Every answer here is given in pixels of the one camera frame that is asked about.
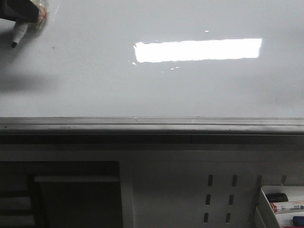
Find dark shelf unit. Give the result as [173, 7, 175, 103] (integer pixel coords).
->
[0, 161, 123, 228]

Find white slotted cabinet panel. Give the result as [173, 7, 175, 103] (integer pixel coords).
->
[0, 143, 304, 228]

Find blue capped marker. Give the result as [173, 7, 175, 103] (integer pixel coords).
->
[293, 216, 304, 227]

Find large white whiteboard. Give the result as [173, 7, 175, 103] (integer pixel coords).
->
[0, 0, 304, 133]

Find white taped whiteboard marker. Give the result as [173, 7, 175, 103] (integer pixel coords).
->
[11, 0, 49, 48]

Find black marker cap in tray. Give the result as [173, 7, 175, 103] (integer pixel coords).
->
[266, 193, 289, 203]

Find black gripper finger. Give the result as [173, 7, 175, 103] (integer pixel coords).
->
[0, 0, 39, 23]

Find red capped white marker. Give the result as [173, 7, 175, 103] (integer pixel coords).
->
[270, 200, 304, 214]

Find white marker storage tray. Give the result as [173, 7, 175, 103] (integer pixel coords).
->
[254, 185, 304, 228]

